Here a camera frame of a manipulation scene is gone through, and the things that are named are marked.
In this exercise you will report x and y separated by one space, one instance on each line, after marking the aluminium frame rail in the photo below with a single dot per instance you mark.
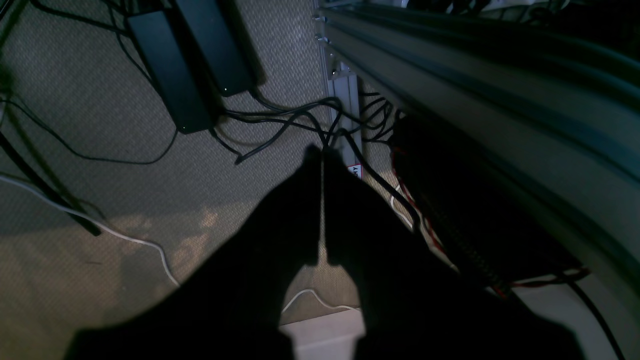
341 78

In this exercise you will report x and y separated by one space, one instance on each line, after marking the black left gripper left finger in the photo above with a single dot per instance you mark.
230 307

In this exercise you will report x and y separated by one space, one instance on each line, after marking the black power adapter brick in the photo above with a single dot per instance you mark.
173 66

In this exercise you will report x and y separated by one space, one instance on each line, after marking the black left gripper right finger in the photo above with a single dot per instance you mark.
414 307

